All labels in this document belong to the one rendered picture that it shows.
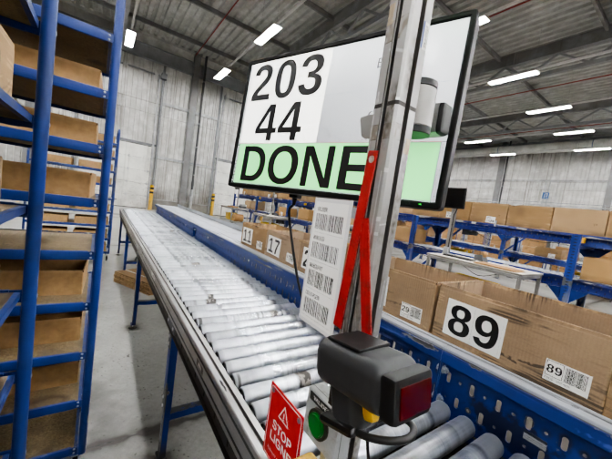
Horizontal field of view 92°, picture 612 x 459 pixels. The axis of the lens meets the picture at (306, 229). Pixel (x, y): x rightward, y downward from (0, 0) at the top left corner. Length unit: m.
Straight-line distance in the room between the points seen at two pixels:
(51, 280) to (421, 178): 1.40
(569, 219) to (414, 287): 4.61
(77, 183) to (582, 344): 1.64
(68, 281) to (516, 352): 1.55
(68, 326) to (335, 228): 1.35
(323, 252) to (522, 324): 0.62
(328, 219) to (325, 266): 0.07
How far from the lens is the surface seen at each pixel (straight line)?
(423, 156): 0.51
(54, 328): 1.61
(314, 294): 0.46
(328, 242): 0.43
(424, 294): 1.05
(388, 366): 0.32
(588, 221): 5.52
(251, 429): 0.78
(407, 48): 0.43
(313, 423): 0.46
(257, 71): 0.79
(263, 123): 0.71
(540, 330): 0.93
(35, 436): 1.84
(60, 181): 1.48
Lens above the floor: 1.23
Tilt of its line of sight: 4 degrees down
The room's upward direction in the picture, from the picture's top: 8 degrees clockwise
